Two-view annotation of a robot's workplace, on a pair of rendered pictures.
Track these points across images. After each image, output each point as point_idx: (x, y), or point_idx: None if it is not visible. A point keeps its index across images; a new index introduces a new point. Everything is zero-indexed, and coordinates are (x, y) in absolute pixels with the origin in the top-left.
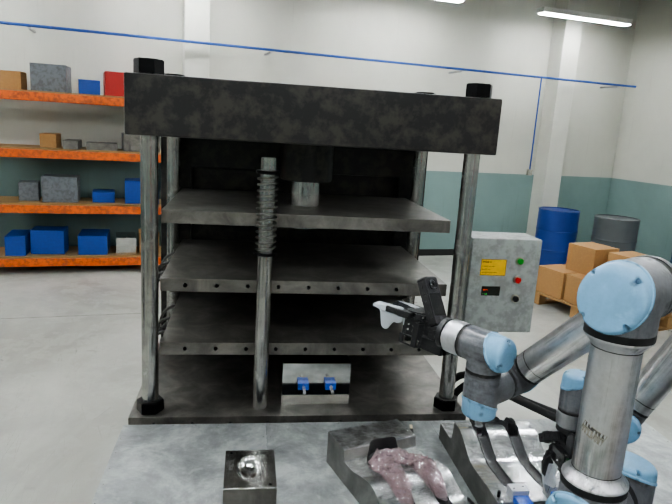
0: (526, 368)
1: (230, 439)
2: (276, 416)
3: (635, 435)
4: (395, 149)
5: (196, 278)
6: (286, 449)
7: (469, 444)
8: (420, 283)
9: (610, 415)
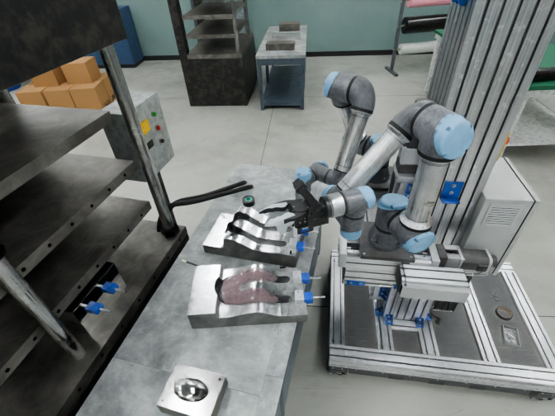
0: None
1: (118, 395)
2: (104, 344)
3: None
4: (56, 68)
5: None
6: (161, 352)
7: (244, 243)
8: (301, 189)
9: (438, 191)
